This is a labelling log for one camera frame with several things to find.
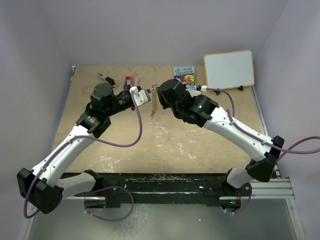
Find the keyring yellow clip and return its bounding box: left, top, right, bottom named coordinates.
left=150, top=84, right=158, bottom=118

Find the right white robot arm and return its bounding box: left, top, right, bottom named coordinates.
left=156, top=79, right=285, bottom=196

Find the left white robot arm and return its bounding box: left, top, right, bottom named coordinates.
left=16, top=83, right=151, bottom=219

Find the purple highlighter pen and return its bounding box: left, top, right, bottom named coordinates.
left=133, top=77, right=140, bottom=87

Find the pink capped dark bottle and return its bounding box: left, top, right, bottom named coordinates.
left=123, top=73, right=133, bottom=90

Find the treehouse paperback book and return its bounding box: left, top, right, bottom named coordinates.
left=173, top=66, right=197, bottom=90

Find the small whiteboard on stand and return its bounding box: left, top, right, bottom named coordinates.
left=203, top=50, right=255, bottom=90

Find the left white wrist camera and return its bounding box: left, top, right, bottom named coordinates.
left=129, top=86, right=151, bottom=107

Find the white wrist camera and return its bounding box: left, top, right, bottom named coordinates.
left=129, top=86, right=151, bottom=107
left=197, top=85, right=208, bottom=92

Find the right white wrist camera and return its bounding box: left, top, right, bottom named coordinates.
left=197, top=85, right=208, bottom=92

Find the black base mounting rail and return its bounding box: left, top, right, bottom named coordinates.
left=80, top=173, right=252, bottom=209

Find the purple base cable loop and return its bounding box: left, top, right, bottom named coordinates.
left=83, top=185, right=136, bottom=222

